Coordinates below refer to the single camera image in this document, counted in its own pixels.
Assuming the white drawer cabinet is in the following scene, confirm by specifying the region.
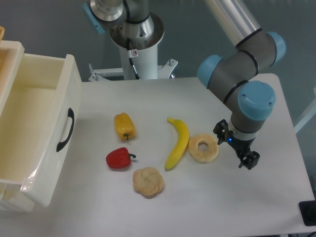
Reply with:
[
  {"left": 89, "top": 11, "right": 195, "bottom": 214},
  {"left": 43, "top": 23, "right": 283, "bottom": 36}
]
[{"left": 0, "top": 40, "right": 34, "bottom": 212}]

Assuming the glazed ring donut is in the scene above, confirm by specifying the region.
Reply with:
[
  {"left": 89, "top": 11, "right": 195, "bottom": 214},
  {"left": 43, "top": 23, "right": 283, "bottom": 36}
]
[{"left": 188, "top": 133, "right": 219, "bottom": 163}]

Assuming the yellow banana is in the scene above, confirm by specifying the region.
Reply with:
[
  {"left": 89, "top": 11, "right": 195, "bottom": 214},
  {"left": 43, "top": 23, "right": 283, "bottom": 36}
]
[{"left": 164, "top": 118, "right": 190, "bottom": 171}]

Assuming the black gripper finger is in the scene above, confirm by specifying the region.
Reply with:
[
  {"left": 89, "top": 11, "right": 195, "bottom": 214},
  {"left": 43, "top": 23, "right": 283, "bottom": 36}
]
[
  {"left": 238, "top": 151, "right": 260, "bottom": 170},
  {"left": 213, "top": 119, "right": 229, "bottom": 145}
]

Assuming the open white drawer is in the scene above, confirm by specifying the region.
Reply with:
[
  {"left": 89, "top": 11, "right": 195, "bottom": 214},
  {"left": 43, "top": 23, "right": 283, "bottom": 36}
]
[{"left": 0, "top": 54, "right": 82, "bottom": 207}]

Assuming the black drawer handle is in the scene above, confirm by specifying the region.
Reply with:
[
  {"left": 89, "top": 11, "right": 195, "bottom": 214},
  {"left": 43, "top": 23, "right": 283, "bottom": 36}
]
[{"left": 56, "top": 108, "right": 75, "bottom": 152}]

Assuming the red bell pepper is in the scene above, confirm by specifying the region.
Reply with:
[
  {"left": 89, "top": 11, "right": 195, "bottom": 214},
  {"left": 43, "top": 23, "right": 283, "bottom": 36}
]
[{"left": 105, "top": 147, "right": 136, "bottom": 169}]

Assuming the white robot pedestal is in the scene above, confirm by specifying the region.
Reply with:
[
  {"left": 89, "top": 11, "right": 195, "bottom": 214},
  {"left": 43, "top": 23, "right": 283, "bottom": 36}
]
[{"left": 89, "top": 13, "right": 178, "bottom": 81}]

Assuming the black device at edge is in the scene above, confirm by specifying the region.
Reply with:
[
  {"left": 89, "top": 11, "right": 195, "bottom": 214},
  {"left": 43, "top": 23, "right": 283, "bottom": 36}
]
[{"left": 299, "top": 200, "right": 316, "bottom": 227}]

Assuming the black cable on pedestal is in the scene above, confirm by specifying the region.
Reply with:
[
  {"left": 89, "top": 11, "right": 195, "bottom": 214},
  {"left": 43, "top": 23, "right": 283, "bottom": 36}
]
[{"left": 122, "top": 0, "right": 141, "bottom": 80}]

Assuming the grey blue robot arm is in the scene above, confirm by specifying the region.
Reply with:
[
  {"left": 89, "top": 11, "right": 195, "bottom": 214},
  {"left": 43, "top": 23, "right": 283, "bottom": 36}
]
[{"left": 83, "top": 0, "right": 286, "bottom": 169}]

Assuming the yellow bell pepper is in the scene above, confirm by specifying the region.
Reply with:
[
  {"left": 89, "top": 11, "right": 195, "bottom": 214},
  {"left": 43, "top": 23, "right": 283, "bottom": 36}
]
[{"left": 114, "top": 113, "right": 136, "bottom": 141}]

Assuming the twisted flower donut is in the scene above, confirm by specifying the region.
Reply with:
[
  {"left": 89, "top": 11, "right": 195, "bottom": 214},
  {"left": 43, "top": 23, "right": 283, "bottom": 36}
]
[{"left": 133, "top": 167, "right": 164, "bottom": 197}]

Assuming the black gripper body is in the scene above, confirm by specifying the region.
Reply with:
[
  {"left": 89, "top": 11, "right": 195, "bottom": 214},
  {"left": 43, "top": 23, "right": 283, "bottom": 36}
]
[{"left": 225, "top": 130, "right": 254, "bottom": 157}]

